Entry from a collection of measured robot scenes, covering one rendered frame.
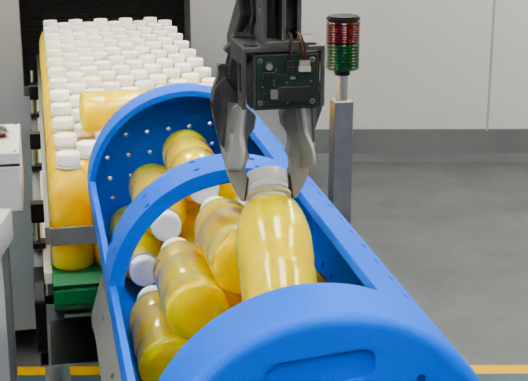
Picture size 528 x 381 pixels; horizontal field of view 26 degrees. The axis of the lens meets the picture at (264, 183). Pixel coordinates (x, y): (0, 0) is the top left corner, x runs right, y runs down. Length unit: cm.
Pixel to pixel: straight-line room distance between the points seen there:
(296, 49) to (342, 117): 123
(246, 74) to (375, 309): 25
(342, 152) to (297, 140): 117
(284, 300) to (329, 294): 4
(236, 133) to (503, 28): 497
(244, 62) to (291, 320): 23
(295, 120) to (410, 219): 400
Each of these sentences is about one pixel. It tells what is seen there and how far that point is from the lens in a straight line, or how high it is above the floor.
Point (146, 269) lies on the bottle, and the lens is 148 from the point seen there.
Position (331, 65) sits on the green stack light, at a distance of 215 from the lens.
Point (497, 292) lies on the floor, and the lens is 427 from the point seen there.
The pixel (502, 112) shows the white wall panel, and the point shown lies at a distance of 603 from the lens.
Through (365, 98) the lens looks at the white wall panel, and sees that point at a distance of 591.
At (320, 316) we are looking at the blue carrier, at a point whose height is 123.
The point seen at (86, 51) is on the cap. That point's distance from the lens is 280.
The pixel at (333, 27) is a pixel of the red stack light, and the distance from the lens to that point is 214.
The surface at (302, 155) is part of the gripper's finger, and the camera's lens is 103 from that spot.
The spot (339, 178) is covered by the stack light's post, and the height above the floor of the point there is 95.
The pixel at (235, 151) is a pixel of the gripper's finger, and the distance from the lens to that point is 101.
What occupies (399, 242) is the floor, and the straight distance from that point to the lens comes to 473.
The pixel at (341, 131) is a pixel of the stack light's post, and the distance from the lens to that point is 219.
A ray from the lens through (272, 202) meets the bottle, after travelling 101.
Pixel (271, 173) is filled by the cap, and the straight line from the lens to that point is 103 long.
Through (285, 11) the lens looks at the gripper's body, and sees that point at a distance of 94.
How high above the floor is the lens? 157
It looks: 17 degrees down
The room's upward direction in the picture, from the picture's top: straight up
